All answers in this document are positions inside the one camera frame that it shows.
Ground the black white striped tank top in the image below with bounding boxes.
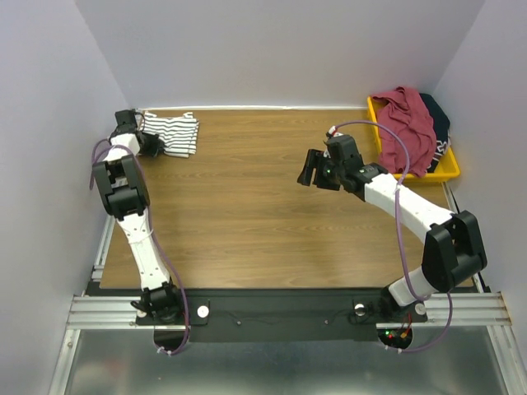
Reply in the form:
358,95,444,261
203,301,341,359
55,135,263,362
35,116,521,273
143,111,199,159

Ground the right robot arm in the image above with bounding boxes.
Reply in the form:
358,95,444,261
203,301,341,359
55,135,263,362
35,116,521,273
297,135,487,321

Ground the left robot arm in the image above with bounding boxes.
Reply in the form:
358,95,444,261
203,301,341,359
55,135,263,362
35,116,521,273
90,109,187,324

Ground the maroon red tank top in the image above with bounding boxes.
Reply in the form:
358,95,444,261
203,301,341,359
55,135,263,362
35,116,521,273
371,86,436,178

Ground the dark navy tank top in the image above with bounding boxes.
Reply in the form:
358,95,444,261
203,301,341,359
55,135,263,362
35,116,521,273
420,93,450,173

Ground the yellow plastic bin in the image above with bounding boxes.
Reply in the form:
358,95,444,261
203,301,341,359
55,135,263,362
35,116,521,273
366,96,460,184

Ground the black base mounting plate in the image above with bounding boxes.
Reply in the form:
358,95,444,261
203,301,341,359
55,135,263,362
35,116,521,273
84,286,429,343

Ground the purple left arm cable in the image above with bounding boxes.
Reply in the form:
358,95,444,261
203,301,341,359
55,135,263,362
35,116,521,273
88,138,191,357

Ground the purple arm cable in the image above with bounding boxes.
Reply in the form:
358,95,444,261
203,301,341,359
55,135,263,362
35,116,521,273
88,138,191,357
327,119,454,355

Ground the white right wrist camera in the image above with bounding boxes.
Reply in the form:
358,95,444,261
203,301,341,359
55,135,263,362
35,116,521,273
324,125,342,158

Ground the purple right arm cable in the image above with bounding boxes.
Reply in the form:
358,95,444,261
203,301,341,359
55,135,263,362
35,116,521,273
327,119,454,355

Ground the left aluminium side rail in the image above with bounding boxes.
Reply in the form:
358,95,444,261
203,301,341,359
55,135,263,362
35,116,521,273
91,216,115,282

